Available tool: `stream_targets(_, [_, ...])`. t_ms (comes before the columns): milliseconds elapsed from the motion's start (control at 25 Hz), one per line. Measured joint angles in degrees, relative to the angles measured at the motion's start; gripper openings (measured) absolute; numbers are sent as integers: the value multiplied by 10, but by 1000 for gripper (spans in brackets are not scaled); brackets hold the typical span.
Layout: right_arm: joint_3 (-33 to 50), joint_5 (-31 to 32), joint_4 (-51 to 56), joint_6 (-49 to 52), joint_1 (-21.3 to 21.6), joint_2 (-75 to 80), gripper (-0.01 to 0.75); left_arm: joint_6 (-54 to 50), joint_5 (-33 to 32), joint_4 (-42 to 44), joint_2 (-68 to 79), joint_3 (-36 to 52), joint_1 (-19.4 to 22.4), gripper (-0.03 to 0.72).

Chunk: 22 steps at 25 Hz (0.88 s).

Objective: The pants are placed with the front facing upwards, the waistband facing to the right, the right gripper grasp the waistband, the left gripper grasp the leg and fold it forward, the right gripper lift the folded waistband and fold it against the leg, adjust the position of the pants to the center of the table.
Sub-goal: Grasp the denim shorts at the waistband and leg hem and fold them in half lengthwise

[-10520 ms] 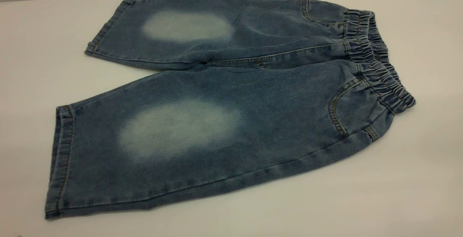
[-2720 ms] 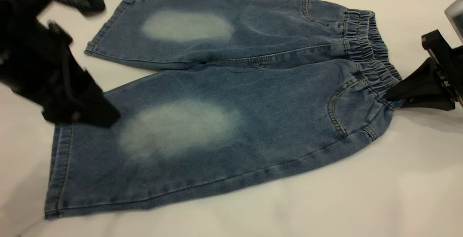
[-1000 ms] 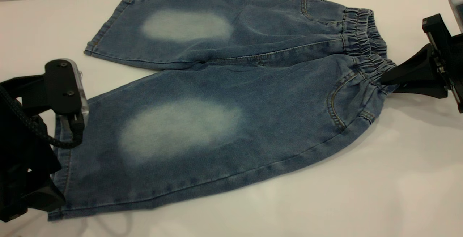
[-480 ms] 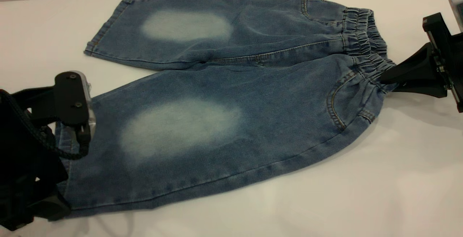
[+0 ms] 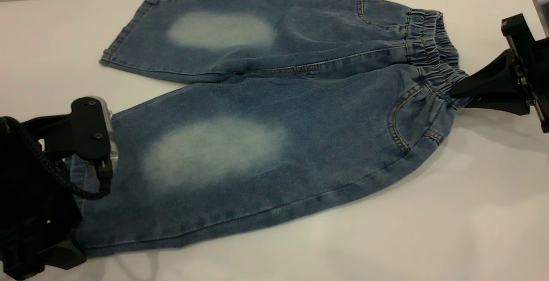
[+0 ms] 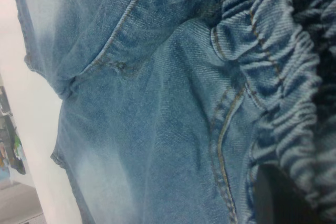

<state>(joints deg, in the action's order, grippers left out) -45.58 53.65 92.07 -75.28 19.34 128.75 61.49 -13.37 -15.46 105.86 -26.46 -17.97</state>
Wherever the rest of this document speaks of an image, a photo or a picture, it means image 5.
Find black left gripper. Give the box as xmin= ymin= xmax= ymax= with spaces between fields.
xmin=0 ymin=116 xmax=87 ymax=279

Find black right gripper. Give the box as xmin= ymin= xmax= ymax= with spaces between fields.
xmin=449 ymin=36 xmax=549 ymax=134

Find blue denim pants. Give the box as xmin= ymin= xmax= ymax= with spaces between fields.
xmin=68 ymin=0 xmax=472 ymax=258

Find right wrist camera mount plate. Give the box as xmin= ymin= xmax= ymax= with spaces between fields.
xmin=501 ymin=13 xmax=537 ymax=65

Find wrist camera mount plate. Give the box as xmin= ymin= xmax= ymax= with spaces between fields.
xmin=70 ymin=97 xmax=113 ymax=162
xmin=501 ymin=13 xmax=537 ymax=65

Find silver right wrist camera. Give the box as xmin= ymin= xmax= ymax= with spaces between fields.
xmin=532 ymin=0 xmax=549 ymax=37

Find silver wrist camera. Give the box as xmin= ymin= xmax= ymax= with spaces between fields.
xmin=88 ymin=96 xmax=119 ymax=162
xmin=532 ymin=0 xmax=549 ymax=37

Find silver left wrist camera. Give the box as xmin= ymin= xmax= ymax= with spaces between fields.
xmin=88 ymin=96 xmax=119 ymax=162

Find left wrist camera mount plate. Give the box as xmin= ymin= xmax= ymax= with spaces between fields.
xmin=70 ymin=97 xmax=113 ymax=162

